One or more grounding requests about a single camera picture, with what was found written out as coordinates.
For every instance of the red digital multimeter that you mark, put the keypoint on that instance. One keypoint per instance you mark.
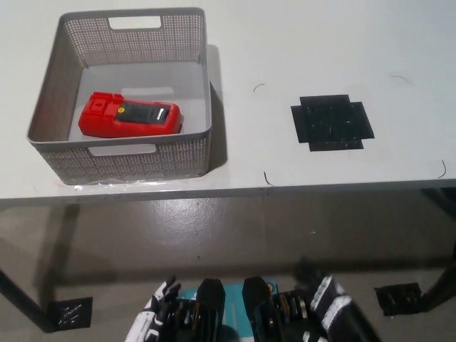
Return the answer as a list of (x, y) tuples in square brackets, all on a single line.
[(107, 121)]

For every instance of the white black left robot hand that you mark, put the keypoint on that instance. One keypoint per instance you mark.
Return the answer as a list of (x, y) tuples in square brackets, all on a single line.
[(146, 320)]

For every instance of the grey perforated plastic basket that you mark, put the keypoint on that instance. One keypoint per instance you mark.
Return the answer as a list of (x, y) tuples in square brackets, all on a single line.
[(53, 107)]

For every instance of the clear tape strip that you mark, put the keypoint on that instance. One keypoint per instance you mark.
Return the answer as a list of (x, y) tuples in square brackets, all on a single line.
[(124, 182)]

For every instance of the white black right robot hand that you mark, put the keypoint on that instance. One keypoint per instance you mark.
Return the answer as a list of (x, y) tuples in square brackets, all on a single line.
[(335, 306)]

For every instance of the black floor tape patch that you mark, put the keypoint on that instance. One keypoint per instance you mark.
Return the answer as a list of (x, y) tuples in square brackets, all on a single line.
[(397, 299), (71, 313)]

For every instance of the black tape patch, cross shaped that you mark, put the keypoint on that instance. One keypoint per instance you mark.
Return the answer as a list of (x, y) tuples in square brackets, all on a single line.
[(331, 123)]

